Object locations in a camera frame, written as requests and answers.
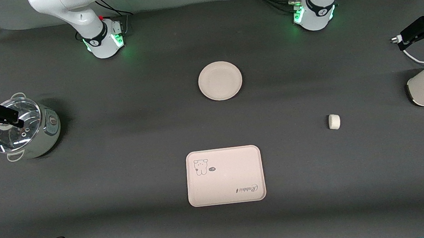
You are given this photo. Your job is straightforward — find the small white bun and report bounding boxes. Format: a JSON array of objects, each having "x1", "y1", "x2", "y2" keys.
[{"x1": 328, "y1": 113, "x2": 342, "y2": 131}]

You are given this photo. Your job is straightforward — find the glass pot lid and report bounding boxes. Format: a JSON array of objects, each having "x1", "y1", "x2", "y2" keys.
[{"x1": 0, "y1": 95, "x2": 45, "y2": 154}]

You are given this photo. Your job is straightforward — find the cream rectangular rabbit tray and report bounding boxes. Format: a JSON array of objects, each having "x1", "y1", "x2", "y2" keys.
[{"x1": 183, "y1": 144, "x2": 267, "y2": 208}]

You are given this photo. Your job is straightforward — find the black right arm base cables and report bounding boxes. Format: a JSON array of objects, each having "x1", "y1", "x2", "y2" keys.
[{"x1": 95, "y1": 0, "x2": 136, "y2": 36}]

